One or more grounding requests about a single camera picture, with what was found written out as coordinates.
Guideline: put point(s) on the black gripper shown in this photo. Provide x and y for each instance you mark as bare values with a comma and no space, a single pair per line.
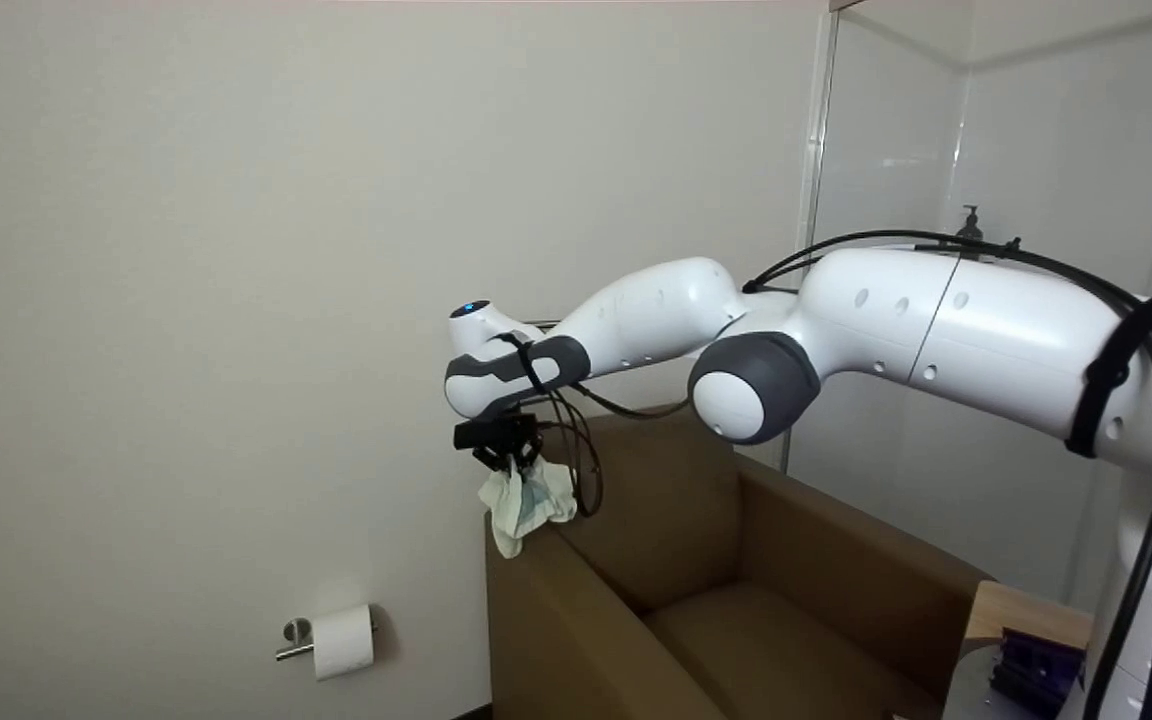
515,449

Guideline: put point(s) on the white and blue towel cloth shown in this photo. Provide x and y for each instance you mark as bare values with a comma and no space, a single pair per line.
523,502

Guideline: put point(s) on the brown sofa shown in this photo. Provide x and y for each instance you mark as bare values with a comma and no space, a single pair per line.
760,601

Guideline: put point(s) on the white toilet paper roll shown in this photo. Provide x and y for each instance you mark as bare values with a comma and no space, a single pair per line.
341,641

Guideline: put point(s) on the chrome toilet paper holder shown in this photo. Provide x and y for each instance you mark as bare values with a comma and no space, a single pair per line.
292,638

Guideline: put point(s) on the soap pump bottle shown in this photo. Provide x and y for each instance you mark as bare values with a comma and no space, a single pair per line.
969,221

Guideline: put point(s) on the light wooden side table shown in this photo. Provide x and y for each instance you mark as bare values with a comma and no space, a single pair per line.
1022,614

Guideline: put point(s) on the purple object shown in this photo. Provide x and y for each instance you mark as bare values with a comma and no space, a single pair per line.
1036,666

